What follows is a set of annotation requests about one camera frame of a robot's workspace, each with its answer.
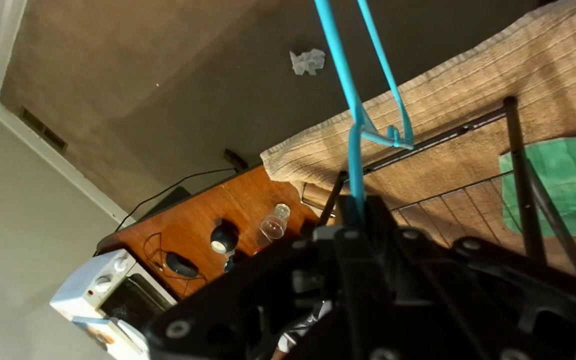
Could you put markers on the black round object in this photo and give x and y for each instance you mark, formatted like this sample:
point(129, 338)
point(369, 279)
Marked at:
point(224, 235)

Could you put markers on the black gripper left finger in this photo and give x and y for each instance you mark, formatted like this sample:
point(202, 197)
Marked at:
point(288, 286)

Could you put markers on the clear plastic cup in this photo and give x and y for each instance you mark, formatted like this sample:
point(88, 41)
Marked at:
point(275, 224)

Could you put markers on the brown wooden dining table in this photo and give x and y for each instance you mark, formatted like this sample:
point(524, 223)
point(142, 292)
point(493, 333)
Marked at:
point(189, 212)

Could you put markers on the dark floor vent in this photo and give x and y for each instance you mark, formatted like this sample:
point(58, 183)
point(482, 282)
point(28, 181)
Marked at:
point(42, 129)

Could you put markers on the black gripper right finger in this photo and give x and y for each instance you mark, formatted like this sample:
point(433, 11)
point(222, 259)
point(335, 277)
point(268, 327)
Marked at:
point(449, 292)

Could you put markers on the white toaster oven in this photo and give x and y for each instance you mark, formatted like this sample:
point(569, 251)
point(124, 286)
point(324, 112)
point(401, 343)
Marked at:
point(95, 286)

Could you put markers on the black metal shoe rack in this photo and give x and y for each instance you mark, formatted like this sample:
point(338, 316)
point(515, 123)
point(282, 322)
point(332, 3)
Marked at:
point(521, 167)

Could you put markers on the teal plastic hanger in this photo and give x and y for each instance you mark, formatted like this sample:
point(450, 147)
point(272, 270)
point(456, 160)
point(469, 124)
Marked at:
point(356, 167)

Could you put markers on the green folded cloth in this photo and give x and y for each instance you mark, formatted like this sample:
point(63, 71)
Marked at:
point(569, 181)

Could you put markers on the small black oval object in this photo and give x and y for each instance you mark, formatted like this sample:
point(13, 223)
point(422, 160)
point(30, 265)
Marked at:
point(181, 265)

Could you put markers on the crumpled white paper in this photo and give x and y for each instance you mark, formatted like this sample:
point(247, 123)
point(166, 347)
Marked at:
point(307, 60)

